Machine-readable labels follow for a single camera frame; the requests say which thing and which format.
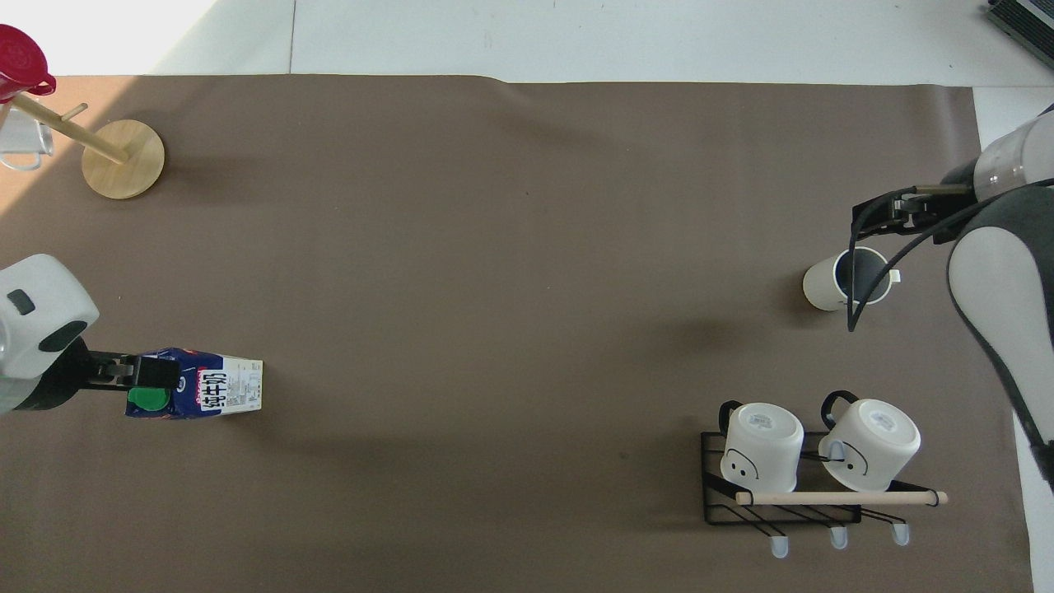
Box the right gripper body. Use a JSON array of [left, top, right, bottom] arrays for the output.
[[904, 160, 982, 228]]

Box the black wire mug rack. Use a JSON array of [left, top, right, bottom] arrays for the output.
[[701, 429, 949, 562]]

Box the wooden mug tree stand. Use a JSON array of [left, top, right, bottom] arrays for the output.
[[10, 92, 166, 201]]

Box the white mug with face print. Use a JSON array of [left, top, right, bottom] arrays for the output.
[[817, 390, 922, 493], [717, 399, 805, 494]]

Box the black cable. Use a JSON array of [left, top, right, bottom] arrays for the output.
[[846, 176, 1054, 334]]

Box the blue and white milk carton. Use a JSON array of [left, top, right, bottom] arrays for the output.
[[124, 347, 264, 420]]

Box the white cup with dark inside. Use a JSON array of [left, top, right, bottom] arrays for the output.
[[802, 246, 902, 313]]

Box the clear glass mug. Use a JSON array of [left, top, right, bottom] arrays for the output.
[[0, 105, 56, 172]]

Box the dark grey device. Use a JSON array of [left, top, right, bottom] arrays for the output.
[[986, 0, 1054, 60]]

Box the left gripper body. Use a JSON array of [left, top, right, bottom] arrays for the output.
[[30, 336, 111, 412]]

